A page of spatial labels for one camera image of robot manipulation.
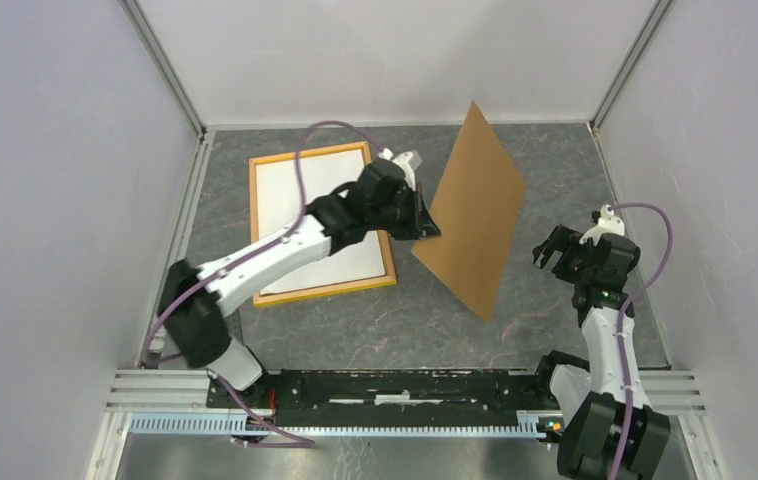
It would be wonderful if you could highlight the aluminium extrusion frame rail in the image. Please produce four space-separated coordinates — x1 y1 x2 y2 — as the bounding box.
84 368 725 480

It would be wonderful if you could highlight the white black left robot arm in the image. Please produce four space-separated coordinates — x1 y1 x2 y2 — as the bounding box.
155 151 441 408

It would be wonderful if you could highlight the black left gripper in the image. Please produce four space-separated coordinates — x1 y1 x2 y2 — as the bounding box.
367 183 440 241

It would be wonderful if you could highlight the brown cardboard backing board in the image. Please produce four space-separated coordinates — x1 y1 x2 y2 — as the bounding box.
412 102 526 322

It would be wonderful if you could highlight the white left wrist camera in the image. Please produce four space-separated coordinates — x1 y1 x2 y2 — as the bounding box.
378 148 422 190

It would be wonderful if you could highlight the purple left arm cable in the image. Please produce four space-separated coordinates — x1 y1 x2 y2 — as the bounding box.
140 120 387 449

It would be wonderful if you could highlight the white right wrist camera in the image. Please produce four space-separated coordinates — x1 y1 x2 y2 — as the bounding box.
578 204 625 246

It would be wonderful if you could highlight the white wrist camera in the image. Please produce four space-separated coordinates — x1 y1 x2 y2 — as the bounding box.
578 204 625 246
378 148 422 190

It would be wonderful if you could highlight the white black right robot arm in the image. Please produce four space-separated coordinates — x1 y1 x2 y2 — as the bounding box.
532 225 671 479

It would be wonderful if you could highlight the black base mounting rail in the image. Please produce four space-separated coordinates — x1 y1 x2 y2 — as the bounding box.
239 369 567 430

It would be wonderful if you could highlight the orange wooden picture frame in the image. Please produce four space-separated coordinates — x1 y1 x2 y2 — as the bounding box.
249 141 397 307

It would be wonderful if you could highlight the printed building photo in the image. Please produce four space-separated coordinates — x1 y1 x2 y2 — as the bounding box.
258 153 380 270

